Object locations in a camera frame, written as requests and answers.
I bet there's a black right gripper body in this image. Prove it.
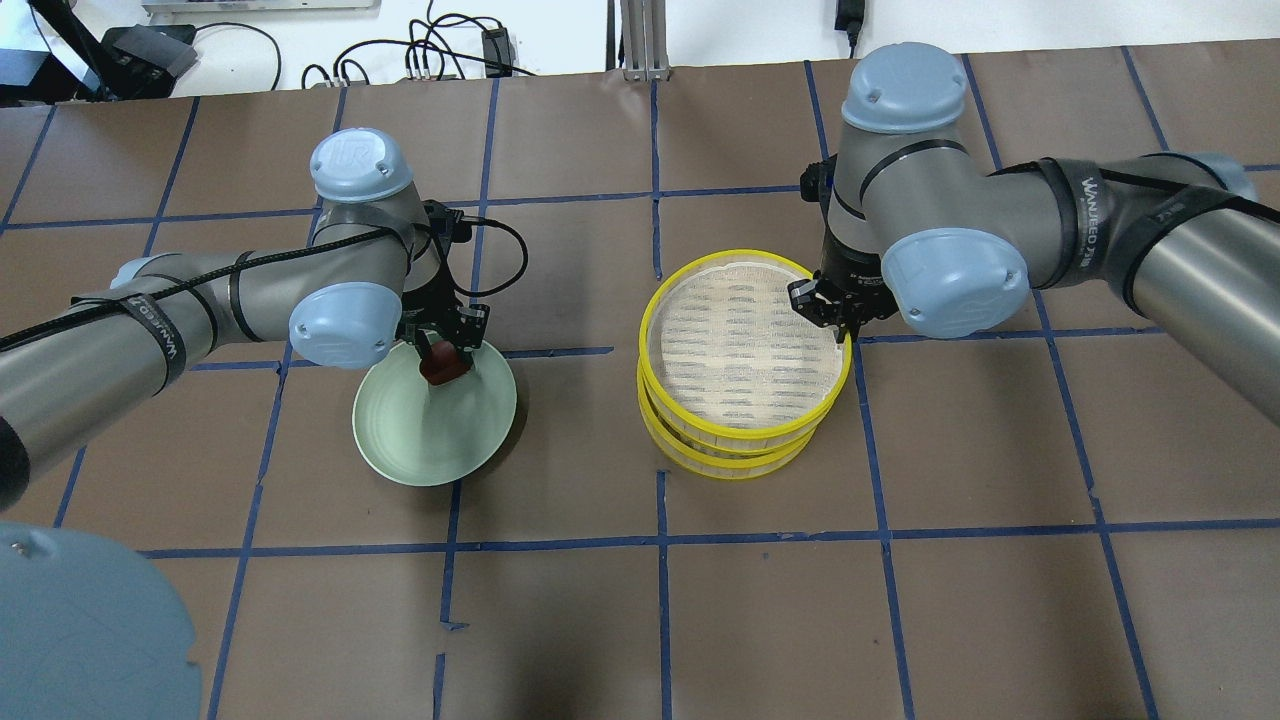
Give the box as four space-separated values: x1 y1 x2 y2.
787 154 896 341

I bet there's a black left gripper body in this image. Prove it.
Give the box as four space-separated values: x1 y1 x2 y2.
396 200 490 351

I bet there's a brown bun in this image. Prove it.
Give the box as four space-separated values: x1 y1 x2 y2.
419 340 474 386

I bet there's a yellow steamer layer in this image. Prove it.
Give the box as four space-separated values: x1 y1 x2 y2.
637 249 854 446
636 377 817 482

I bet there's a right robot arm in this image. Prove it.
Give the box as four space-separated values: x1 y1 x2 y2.
787 42 1279 419

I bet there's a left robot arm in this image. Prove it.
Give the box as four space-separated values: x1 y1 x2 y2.
1 127 490 507

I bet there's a white steamer cloth liner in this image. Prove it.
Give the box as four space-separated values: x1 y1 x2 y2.
650 258 844 430

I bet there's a light green plate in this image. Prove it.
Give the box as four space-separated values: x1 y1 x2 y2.
351 342 518 487

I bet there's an aluminium frame post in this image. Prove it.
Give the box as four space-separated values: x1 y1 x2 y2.
620 0 672 82

